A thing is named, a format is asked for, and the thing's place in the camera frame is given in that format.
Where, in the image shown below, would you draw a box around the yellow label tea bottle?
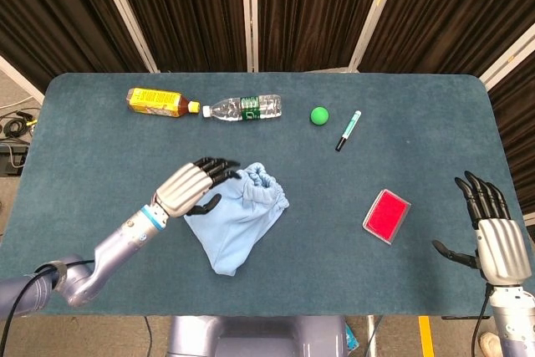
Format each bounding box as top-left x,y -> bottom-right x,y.
125,87 -> 201,119

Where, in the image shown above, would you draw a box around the black coiled floor cables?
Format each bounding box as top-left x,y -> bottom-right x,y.
0,110 -> 38,140

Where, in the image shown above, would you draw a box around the green ball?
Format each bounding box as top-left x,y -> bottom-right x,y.
309,105 -> 330,126

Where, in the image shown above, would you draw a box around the black curtain screen panel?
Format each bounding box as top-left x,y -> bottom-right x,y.
0,0 -> 151,93
480,34 -> 535,216
250,0 -> 394,74
98,0 -> 252,74
354,0 -> 535,78

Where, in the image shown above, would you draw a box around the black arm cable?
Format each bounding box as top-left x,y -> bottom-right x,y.
471,283 -> 492,357
0,259 -> 95,333

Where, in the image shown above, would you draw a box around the teal felt table cover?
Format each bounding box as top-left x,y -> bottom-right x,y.
0,72 -> 526,319

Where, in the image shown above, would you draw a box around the cyan packet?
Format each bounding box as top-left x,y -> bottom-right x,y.
345,323 -> 361,352

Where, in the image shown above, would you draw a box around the red pad in clear case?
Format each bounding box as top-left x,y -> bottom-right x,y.
362,188 -> 412,246

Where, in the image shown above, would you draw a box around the green white marker pen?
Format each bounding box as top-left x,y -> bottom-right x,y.
334,110 -> 363,151

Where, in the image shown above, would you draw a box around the grey floor box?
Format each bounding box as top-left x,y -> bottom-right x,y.
0,142 -> 30,177

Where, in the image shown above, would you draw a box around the clear green label water bottle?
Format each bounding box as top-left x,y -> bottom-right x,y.
201,94 -> 283,123

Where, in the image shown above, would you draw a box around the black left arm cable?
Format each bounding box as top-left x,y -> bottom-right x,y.
0,259 -> 95,333

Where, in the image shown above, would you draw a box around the purple robot torso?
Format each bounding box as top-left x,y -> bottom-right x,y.
166,314 -> 348,357

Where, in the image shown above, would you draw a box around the light blue pants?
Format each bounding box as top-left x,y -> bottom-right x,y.
183,162 -> 290,278

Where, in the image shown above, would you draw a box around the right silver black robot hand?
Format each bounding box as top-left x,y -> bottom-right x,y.
432,171 -> 533,288

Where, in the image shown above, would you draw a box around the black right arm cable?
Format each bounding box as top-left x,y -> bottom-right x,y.
471,283 -> 492,357

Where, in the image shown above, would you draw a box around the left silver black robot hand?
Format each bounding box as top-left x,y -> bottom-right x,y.
152,156 -> 242,219

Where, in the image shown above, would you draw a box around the yellow floor tape strip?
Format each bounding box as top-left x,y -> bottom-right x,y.
417,314 -> 436,357

